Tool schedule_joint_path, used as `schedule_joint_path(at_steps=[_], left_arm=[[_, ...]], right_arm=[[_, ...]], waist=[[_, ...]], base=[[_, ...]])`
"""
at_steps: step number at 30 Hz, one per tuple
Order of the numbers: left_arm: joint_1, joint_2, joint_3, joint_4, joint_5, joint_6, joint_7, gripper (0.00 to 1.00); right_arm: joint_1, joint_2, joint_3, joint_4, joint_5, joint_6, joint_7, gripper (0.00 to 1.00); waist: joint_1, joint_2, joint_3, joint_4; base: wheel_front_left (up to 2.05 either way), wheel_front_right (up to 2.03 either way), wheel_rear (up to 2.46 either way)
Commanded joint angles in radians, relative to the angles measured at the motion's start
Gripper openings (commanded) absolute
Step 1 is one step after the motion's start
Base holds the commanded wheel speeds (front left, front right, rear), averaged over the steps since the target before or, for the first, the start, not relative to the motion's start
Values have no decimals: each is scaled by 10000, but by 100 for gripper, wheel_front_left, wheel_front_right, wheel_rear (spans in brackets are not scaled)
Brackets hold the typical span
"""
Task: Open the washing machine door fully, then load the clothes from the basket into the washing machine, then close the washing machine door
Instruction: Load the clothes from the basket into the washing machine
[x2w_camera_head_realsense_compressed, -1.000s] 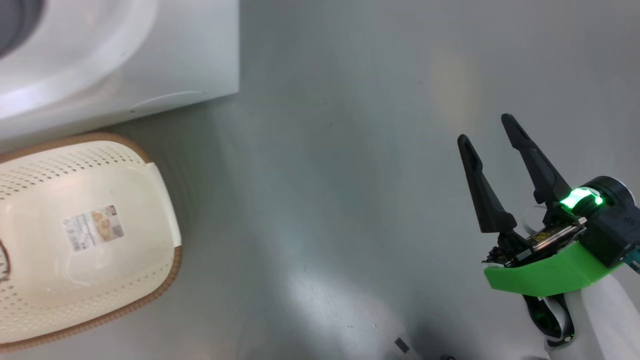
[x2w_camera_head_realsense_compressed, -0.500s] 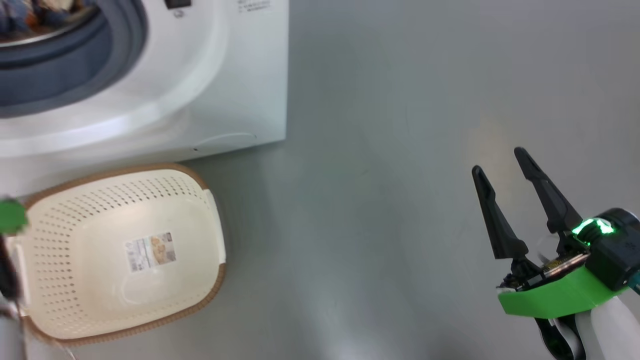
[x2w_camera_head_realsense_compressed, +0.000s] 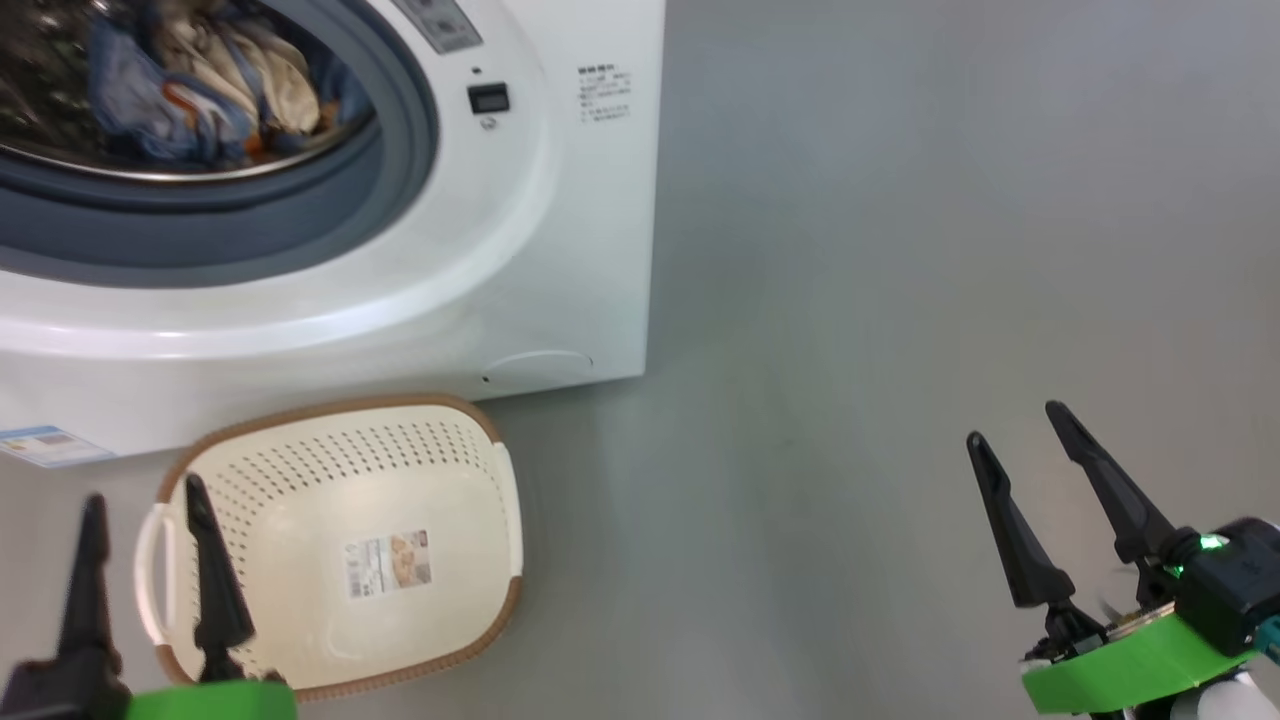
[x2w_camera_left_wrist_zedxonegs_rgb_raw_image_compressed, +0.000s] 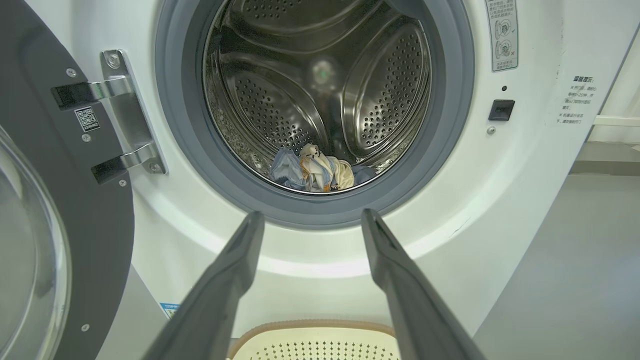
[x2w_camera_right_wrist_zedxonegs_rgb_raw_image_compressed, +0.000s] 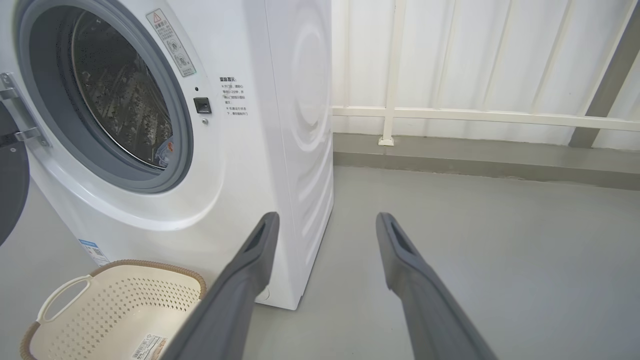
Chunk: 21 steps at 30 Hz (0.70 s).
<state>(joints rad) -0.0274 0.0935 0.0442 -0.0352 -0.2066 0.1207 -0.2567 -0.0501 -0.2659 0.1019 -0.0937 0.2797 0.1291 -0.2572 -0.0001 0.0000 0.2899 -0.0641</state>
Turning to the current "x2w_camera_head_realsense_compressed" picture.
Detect round white filter cover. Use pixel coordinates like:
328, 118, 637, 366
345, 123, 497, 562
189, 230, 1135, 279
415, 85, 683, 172
483, 350, 596, 386

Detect grey warning sticker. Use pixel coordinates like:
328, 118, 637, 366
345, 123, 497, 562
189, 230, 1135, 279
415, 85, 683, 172
390, 0, 483, 55

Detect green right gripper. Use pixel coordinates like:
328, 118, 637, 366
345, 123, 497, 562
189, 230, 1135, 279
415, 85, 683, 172
967, 400, 1256, 715

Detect paper basket label sticker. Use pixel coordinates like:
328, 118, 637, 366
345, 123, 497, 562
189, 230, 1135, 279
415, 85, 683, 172
344, 530, 433, 601

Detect cream laundry basket brown rim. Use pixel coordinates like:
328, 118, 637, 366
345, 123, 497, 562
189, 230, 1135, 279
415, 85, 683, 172
135, 393, 525, 701

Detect white front-load washing machine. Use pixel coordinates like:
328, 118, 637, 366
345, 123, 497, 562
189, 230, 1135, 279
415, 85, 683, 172
0, 0, 668, 461

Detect blue patterned clothes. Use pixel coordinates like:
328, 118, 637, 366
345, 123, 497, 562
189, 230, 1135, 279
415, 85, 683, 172
0, 0, 379, 186

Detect black warning text label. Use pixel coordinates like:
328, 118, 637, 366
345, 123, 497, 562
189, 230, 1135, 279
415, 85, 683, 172
577, 65, 633, 124

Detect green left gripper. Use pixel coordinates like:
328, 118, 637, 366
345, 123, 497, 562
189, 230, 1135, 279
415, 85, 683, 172
0, 475, 298, 720

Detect blue energy label sticker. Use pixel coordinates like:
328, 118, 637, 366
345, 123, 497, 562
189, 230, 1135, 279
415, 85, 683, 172
0, 425, 116, 469

